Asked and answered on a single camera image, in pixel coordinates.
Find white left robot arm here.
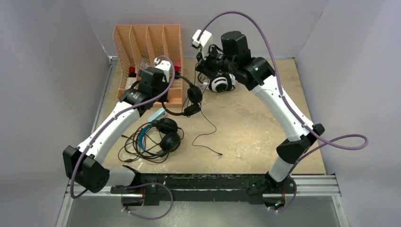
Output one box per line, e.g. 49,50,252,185
62,63,175,198

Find peach plastic file organizer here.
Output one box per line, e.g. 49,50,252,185
113,25,184,98

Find white product box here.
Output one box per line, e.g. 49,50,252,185
125,77,137,89

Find light blue stapler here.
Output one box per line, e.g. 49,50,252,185
148,108,167,122

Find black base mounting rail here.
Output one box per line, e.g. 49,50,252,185
111,173,296,208

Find small black on-ear headphones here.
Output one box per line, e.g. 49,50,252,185
161,74,203,117

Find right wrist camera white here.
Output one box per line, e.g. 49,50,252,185
192,29,214,60

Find black cable of blue headphones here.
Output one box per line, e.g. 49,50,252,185
117,122,185,164

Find black and blue headphones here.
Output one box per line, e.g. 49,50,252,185
138,117,183,154

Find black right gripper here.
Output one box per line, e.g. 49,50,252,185
197,44,238,80

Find thin black headphone cable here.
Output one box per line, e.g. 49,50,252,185
188,62,224,157

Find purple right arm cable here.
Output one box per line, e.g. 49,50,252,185
197,11,370,214

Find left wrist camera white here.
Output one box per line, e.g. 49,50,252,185
154,58,172,82

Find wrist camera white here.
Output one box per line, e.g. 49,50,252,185
154,58,172,82
192,29,214,60

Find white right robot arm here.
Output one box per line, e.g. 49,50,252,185
192,29,325,192

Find white and black headphones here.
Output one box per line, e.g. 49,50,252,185
197,73,236,93

